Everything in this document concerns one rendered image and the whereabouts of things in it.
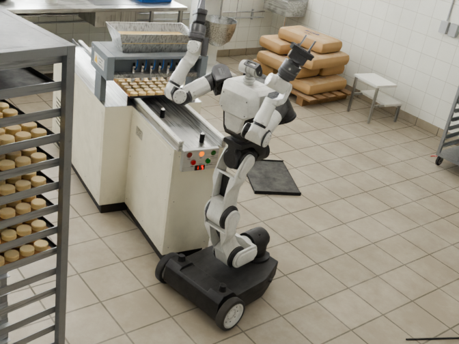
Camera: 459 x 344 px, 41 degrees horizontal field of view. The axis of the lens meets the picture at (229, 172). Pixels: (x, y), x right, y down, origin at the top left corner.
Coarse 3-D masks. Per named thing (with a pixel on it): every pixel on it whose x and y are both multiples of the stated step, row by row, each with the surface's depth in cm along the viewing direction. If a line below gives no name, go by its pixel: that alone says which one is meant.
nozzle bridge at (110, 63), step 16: (96, 48) 408; (112, 48) 407; (96, 64) 411; (112, 64) 394; (128, 64) 409; (144, 64) 415; (96, 80) 414; (112, 80) 399; (192, 80) 442; (96, 96) 418
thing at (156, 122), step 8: (80, 40) 509; (88, 48) 492; (136, 104) 411; (144, 104) 403; (144, 112) 400; (152, 112) 394; (152, 120) 389; (160, 120) 384; (160, 128) 380; (168, 128) 374; (168, 136) 371; (176, 136) 366; (176, 144) 362
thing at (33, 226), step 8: (24, 224) 221; (32, 224) 218; (40, 224) 219; (0, 232) 214; (8, 232) 212; (16, 232) 215; (24, 232) 214; (32, 232) 217; (0, 240) 208; (8, 240) 210
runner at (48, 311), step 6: (54, 306) 235; (42, 312) 231; (48, 312) 234; (54, 312) 236; (30, 318) 228; (36, 318) 230; (12, 324) 223; (18, 324) 225; (24, 324) 227; (0, 330) 220; (6, 330) 222; (12, 330) 224
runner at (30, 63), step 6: (24, 60) 182; (30, 60) 184; (36, 60) 185; (42, 60) 187; (48, 60) 188; (54, 60) 190; (60, 60) 191; (0, 66) 178; (6, 66) 179; (12, 66) 180; (18, 66) 182; (24, 66) 183; (30, 66) 185
